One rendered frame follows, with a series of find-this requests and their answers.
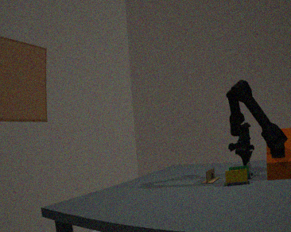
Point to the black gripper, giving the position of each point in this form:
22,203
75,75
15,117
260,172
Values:
244,150

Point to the yellow board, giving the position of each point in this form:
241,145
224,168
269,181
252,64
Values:
236,175

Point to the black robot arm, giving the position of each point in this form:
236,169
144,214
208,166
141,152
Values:
272,134

